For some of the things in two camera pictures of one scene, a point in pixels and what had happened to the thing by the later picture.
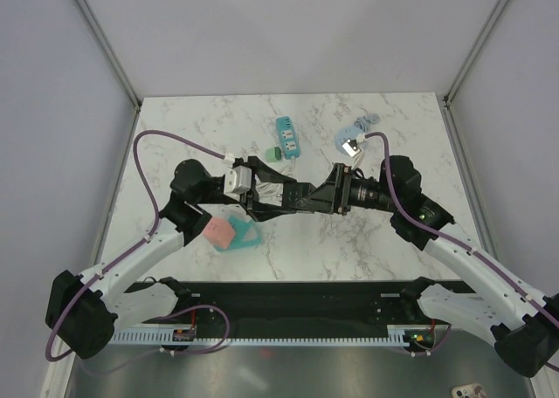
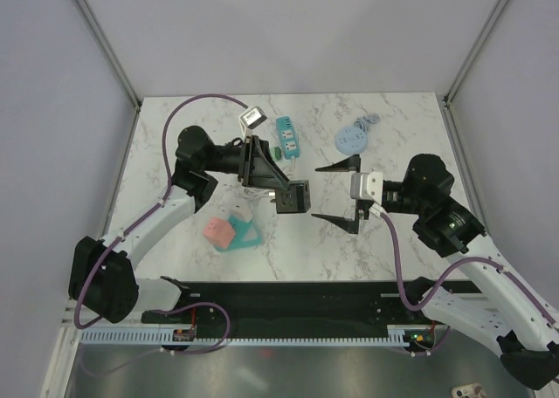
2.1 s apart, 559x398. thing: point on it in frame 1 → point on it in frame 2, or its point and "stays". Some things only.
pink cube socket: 220,231 stays
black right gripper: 333,195 → 350,226
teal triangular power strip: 246,235 stays
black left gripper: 259,211 → 253,147
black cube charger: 296,195 stays
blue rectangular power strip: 289,141 stays
